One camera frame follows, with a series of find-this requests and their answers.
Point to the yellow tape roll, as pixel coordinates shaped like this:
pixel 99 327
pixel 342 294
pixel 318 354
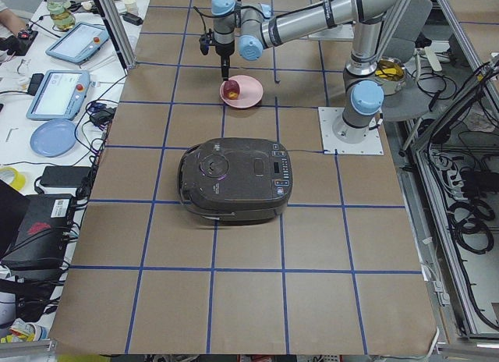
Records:
pixel 13 178

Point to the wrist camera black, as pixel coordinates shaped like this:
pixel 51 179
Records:
pixel 206 41

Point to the red apple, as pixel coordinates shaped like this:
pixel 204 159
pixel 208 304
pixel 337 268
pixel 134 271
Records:
pixel 230 90

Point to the blue teach pendant far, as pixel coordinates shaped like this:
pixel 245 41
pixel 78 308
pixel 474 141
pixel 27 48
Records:
pixel 79 44

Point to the black computer box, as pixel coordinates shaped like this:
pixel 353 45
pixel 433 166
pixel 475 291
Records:
pixel 41 240

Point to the glass jar with lid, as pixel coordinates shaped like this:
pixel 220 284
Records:
pixel 61 15

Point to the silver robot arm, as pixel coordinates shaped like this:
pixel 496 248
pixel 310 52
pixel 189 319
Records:
pixel 250 28

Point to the grey office chair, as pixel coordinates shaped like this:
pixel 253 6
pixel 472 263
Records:
pixel 409 102

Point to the blue plate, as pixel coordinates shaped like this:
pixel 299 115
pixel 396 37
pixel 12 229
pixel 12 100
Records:
pixel 53 138

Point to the pink plate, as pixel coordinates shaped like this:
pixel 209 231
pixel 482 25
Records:
pixel 251 92

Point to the aluminium frame post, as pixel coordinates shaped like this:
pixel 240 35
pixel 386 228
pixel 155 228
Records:
pixel 117 33

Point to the black power adapter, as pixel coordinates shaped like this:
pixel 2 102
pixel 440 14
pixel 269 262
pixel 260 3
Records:
pixel 61 177

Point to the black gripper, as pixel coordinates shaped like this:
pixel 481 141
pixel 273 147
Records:
pixel 224 52

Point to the blue teach pendant near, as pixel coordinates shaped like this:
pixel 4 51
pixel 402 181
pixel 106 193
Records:
pixel 60 95

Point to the blue teach pendant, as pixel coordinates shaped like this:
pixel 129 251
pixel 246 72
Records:
pixel 79 44
pixel 60 95

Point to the steel bowl with yellow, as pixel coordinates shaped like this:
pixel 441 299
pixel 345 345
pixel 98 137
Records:
pixel 390 74

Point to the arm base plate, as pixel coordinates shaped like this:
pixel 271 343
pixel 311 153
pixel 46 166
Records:
pixel 339 138
pixel 343 32

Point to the dark grey rice cooker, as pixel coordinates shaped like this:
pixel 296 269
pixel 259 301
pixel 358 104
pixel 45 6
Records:
pixel 233 179

